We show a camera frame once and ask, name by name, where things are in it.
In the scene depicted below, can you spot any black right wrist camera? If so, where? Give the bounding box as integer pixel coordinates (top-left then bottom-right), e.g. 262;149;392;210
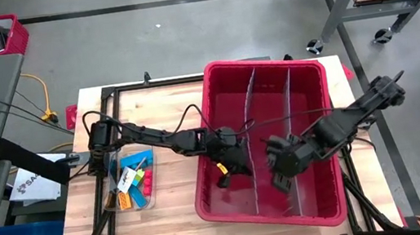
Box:
263;131;294;154

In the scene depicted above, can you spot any grey plastic divider panel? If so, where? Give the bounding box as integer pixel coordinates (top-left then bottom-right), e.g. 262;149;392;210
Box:
235;67;278;216
271;66;312;219

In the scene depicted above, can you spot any black aluminium rig frame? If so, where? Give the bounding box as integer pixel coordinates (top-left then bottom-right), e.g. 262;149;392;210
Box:
40;38;410;235

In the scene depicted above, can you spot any black cart caster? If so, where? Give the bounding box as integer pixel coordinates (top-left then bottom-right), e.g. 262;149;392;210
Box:
371;26;395;47
304;37;326;57

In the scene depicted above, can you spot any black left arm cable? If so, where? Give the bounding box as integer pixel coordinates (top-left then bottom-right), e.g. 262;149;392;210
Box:
166;100;220;143

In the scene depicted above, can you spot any black floor tape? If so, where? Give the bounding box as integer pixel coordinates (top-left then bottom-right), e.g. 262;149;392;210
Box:
17;0;223;29
319;0;420;235

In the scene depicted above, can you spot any wide blue toy block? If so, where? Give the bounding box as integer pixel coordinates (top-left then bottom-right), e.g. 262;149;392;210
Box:
117;148;156;171

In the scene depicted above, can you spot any yellow cable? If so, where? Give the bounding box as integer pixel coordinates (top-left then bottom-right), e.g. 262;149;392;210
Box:
20;69;60;126

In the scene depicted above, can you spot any orange toy block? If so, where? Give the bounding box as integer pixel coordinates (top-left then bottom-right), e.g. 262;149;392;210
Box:
117;190;133;211

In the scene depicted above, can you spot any red table clamp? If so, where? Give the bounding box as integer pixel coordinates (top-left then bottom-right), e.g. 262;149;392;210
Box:
63;103;82;131
341;62;356;82

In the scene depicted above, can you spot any black support bar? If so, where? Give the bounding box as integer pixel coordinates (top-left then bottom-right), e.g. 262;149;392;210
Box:
0;127;84;196

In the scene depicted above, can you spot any long blue toy block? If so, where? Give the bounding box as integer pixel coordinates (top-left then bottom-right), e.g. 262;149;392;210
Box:
127;183;149;210

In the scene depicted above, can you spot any white printed card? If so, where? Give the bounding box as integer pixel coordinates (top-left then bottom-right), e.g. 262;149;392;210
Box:
114;164;141;196

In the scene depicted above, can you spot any large red plastic bin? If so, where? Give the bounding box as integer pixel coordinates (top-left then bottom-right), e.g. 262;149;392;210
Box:
174;45;351;235

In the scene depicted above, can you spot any green toy block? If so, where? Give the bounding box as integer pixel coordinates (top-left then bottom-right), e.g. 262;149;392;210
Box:
130;168;148;187

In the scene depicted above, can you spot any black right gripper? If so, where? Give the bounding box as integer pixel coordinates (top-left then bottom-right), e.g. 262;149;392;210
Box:
266;135;322;197

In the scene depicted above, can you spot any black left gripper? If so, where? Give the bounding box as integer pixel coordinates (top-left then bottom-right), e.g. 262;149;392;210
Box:
205;123;255;191

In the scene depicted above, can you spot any clear plastic tray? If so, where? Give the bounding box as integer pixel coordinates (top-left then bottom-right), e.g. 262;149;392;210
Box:
95;143;163;215

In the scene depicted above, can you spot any thin grey stick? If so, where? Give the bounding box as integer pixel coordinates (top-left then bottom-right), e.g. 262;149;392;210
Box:
134;156;150;171

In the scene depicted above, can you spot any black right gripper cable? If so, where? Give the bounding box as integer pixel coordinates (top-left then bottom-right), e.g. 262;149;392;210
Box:
216;100;364;140

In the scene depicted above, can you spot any white printed paper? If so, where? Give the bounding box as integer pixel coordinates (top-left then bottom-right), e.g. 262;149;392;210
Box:
2;150;67;207

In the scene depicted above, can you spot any red studded toy block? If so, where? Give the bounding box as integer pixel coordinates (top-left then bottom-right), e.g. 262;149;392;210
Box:
139;167;157;197

